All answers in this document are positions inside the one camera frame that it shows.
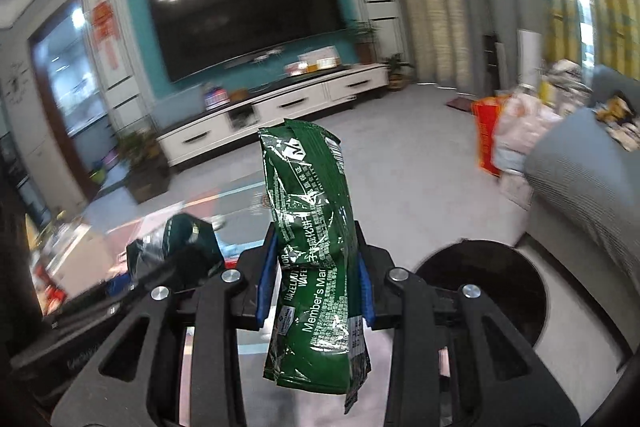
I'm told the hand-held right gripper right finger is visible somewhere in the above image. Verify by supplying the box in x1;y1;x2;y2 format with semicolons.
356;244;583;427

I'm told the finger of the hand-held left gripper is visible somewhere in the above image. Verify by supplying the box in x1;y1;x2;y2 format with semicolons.
125;254;238;305

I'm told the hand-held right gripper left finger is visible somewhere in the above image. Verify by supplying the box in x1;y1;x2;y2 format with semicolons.
50;224;278;427

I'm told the dark green wrapper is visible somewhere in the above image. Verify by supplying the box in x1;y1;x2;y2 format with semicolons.
125;214;223;289

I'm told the green snack wrapper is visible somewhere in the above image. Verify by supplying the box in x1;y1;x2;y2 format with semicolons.
257;118;373;414

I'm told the blue and red box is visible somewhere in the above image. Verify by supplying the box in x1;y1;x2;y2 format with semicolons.
202;84;231;110

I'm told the white television cabinet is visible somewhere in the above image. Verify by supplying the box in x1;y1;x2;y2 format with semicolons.
156;63;391;168

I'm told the orange red carton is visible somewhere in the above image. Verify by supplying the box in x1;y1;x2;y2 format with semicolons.
470;97;512;178

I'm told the small potted floor plant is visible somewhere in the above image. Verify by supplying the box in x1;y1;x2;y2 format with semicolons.
384;54;417;92

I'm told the glass display cabinet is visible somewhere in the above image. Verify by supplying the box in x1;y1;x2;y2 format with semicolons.
29;0;120;204

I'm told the white plastic bag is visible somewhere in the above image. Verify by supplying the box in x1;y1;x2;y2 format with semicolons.
492;91;565;208

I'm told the yellow and white box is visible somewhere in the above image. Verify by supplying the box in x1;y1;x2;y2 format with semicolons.
284;49;342;76

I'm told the potted plant in brown pot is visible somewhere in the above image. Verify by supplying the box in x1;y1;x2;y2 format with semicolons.
349;21;379;66

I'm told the grey sofa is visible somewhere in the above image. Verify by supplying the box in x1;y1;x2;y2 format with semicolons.
521;66;640;360

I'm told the black upright box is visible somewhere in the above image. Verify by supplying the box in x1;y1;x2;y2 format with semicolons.
482;34;501;84

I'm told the large black television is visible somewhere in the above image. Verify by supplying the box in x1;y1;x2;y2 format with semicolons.
145;0;348;84

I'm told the white upright box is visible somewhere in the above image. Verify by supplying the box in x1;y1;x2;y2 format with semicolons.
517;29;544;88

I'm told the red wall hanging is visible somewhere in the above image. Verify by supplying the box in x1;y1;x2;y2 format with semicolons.
91;1;122;71

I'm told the black wall ornament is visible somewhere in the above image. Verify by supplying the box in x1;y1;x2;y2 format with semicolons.
5;61;32;106

